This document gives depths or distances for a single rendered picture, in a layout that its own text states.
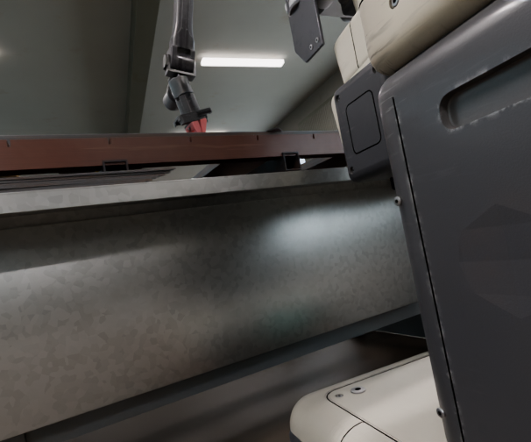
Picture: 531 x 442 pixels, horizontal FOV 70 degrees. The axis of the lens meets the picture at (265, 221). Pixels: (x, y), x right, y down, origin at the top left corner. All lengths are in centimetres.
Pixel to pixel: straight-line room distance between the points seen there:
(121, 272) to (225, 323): 25
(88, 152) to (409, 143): 67
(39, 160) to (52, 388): 43
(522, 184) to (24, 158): 80
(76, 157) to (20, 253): 22
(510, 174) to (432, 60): 12
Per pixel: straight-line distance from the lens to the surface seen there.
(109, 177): 74
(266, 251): 91
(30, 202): 65
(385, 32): 41
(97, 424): 95
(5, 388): 82
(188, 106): 112
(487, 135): 33
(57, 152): 88
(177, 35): 119
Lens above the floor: 54
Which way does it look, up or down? 4 degrees up
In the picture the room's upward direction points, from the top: 10 degrees counter-clockwise
